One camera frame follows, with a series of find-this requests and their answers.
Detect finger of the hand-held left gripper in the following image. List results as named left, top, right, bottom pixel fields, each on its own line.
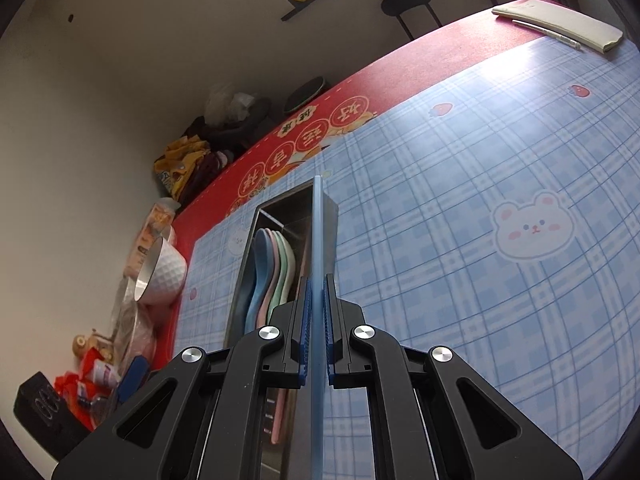
left=117, top=357, right=151, bottom=404

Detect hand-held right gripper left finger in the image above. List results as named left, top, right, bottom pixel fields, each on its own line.
left=52, top=275, right=312, bottom=480

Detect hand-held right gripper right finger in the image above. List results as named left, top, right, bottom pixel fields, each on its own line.
left=322, top=274, right=583, bottom=480

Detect blue spoon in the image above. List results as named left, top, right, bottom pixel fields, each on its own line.
left=242, top=227, right=276, bottom=333

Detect pink spoon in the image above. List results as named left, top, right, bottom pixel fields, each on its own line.
left=265, top=229, right=291, bottom=311

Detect pink chopstick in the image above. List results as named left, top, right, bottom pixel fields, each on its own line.
left=271, top=389, right=289, bottom=445

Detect stainless steel utensil holder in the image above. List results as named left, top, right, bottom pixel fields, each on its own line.
left=225, top=182, right=339, bottom=463

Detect blue chopstick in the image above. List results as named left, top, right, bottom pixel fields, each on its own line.
left=311, top=175, right=332, bottom=480

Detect white small bottle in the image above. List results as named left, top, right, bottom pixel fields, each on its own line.
left=92, top=360, right=121, bottom=387

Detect red snack packet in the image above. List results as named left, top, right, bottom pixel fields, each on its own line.
left=54, top=347, right=122, bottom=432

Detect pink bowl with plastic wrap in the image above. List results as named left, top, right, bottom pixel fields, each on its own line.
left=112, top=305, right=158, bottom=363

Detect white textured bowl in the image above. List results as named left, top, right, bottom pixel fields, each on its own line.
left=133, top=236, right=189, bottom=307

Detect blue plaid table mat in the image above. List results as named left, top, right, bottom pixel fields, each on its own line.
left=172, top=35, right=640, bottom=480

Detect orange tissue pack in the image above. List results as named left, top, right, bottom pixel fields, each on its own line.
left=125, top=199, right=177, bottom=277

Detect dark red cloth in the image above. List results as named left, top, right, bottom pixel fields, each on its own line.
left=180, top=150, right=236, bottom=201

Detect yellow snack bags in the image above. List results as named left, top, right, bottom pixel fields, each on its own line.
left=154, top=139, right=212, bottom=197

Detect clear plastic bag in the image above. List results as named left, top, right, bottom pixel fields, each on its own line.
left=205, top=84, right=257, bottom=127

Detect black round stool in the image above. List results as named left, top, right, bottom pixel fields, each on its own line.
left=381, top=0, right=444, bottom=39

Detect white pen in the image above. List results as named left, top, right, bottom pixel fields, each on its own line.
left=512, top=19, right=584, bottom=52

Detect cream notebook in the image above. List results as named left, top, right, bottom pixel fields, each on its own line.
left=492, top=0, right=624, bottom=56

